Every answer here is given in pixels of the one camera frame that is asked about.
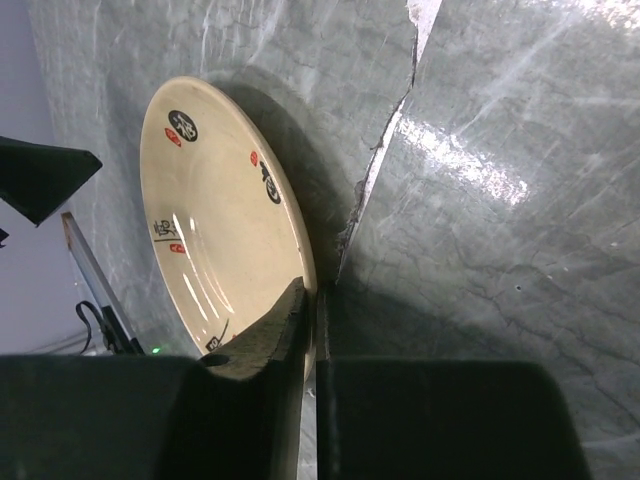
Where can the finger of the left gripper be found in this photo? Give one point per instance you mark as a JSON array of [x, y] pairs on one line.
[[36, 180]]

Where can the small beige saucer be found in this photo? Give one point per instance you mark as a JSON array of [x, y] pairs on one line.
[[227, 231]]

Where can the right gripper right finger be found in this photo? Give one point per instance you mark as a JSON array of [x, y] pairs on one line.
[[412, 417]]

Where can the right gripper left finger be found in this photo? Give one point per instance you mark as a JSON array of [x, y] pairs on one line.
[[234, 414]]

